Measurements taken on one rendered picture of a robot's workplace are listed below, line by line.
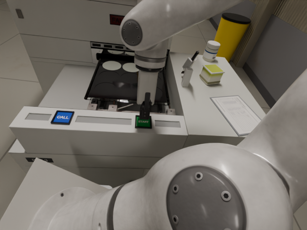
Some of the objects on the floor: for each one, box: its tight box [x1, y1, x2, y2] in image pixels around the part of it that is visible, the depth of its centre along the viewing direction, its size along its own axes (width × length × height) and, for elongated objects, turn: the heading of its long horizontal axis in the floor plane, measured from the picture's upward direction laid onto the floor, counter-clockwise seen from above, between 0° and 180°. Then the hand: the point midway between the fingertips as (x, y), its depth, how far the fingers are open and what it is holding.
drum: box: [214, 13, 251, 63], centre depth 307 cm, size 48×47×75 cm
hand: (144, 112), depth 55 cm, fingers closed
